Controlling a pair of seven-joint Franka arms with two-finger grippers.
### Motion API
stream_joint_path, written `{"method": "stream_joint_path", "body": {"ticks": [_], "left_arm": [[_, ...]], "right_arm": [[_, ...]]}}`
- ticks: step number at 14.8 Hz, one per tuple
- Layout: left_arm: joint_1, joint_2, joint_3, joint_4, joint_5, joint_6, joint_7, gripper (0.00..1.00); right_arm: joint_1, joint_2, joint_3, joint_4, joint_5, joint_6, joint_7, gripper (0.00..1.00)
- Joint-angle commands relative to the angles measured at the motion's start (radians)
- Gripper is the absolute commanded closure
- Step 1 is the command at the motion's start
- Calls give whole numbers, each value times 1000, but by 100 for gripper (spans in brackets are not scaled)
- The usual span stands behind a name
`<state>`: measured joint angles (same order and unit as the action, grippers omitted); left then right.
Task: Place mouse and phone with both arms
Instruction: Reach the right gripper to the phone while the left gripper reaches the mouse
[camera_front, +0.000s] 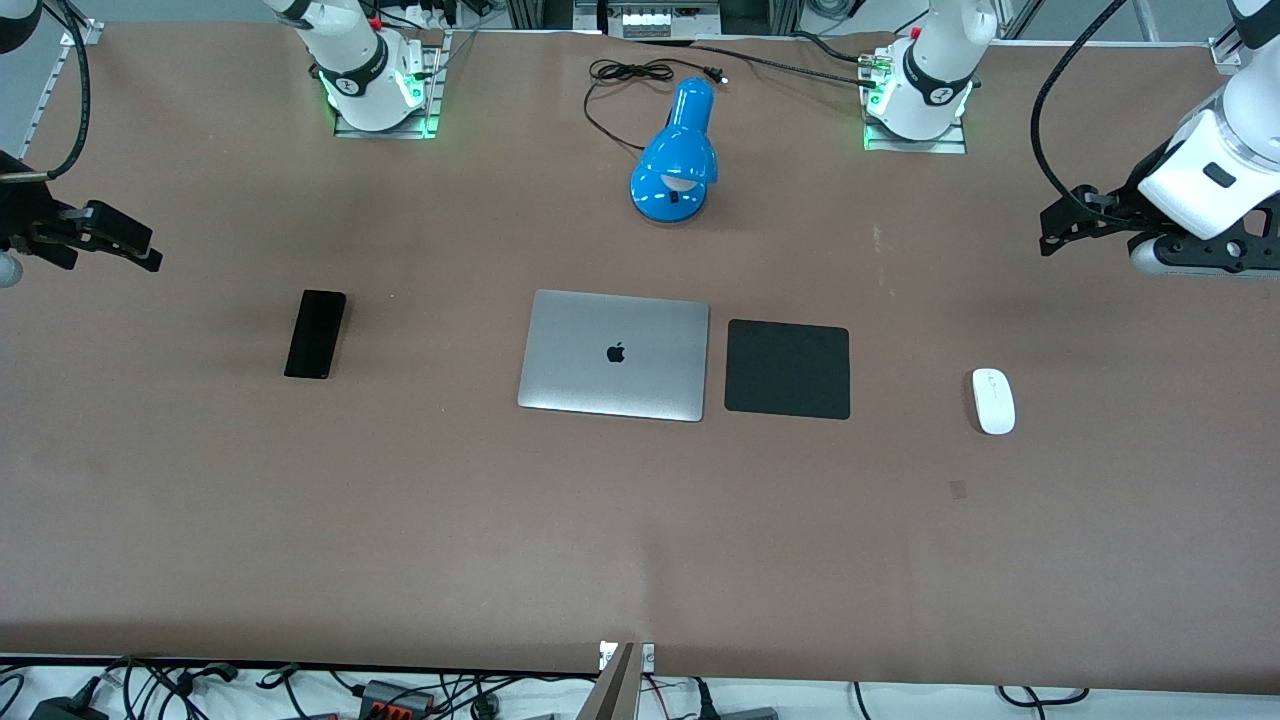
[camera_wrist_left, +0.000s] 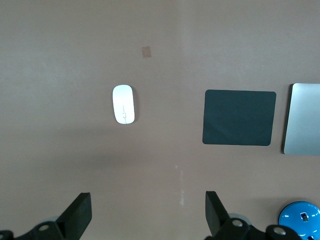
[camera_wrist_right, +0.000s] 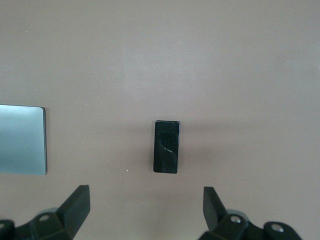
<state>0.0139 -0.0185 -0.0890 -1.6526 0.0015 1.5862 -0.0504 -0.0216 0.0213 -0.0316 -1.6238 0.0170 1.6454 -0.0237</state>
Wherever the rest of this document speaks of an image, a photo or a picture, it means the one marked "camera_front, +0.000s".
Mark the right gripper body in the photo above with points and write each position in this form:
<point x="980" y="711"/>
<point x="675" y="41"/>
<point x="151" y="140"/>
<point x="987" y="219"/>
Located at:
<point x="22" y="217"/>

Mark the white computer mouse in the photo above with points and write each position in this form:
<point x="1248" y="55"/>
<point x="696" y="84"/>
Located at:
<point x="994" y="405"/>

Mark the black smartphone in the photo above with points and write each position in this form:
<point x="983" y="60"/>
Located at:
<point x="315" y="335"/>

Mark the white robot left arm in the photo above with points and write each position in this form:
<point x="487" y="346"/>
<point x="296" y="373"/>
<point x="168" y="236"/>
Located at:
<point x="935" y="60"/>

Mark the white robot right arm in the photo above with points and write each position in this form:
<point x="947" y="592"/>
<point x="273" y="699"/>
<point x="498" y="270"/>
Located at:
<point x="355" y="60"/>

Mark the black mouse pad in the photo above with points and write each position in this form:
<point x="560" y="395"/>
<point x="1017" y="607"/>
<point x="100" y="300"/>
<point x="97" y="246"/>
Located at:
<point x="787" y="370"/>

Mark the blue desk lamp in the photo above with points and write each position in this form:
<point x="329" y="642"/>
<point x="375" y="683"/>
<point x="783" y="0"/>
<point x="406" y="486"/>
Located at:
<point x="680" y="150"/>

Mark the black power adapter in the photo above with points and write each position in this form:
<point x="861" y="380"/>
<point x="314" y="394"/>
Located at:
<point x="70" y="710"/>

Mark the white power strip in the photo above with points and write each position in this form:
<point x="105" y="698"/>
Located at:
<point x="650" y="22"/>

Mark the silver closed laptop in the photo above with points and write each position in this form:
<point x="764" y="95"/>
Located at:
<point x="580" y="370"/>

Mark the grey connector with orange levers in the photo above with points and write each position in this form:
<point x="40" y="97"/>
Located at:
<point x="385" y="692"/>

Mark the perforated aluminium edge rail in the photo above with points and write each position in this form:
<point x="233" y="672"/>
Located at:
<point x="45" y="105"/>

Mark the aluminium corner bracket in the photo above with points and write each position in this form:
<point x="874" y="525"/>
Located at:
<point x="1226" y="52"/>

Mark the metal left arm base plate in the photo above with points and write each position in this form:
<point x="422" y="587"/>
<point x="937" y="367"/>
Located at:
<point x="915" y="146"/>

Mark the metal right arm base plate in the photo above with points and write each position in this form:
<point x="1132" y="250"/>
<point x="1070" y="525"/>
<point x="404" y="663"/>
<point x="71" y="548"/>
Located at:
<point x="432" y="100"/>

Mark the aluminium profile post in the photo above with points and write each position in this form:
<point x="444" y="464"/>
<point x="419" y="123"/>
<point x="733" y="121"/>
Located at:
<point x="620" y="690"/>

